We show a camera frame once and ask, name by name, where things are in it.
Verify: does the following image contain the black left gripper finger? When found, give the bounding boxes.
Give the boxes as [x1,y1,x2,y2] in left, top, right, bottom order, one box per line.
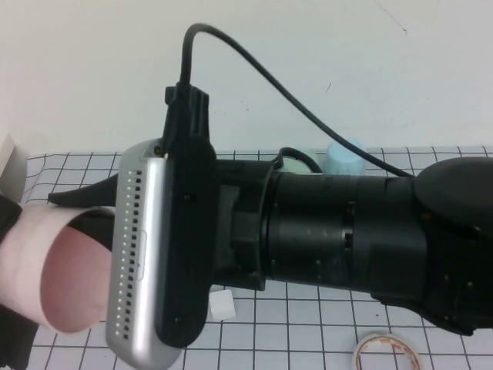
[47,172,119,208]
[70,213,116,254]

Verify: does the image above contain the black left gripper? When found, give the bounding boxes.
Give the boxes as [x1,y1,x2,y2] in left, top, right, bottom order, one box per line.
[210,159,279,292]

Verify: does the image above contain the pink plastic cup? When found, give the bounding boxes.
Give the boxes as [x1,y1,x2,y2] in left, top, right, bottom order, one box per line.
[0,203,116,335]

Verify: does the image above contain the light blue plastic cup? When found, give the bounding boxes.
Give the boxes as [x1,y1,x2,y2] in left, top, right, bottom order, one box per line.
[323,138,367,177]

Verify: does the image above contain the white cube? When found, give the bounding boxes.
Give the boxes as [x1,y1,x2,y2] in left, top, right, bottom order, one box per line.
[210,290,236,321]

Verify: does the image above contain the white box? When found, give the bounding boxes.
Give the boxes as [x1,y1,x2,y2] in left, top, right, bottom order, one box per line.
[0,133,29,201]

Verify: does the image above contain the white tape roll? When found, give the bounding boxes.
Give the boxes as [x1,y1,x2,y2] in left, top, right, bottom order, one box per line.
[352,332,421,370]

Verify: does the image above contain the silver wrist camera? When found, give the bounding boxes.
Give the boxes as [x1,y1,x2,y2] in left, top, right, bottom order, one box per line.
[105,138,184,370]

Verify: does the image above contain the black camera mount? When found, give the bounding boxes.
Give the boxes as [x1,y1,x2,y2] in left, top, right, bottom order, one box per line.
[153,86,218,348]

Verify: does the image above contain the short black cable loop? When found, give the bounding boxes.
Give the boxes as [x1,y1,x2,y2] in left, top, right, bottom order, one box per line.
[264,146,325,183]

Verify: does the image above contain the long black camera cable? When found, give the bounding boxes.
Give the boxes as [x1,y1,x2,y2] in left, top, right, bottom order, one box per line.
[178,22,419,180]

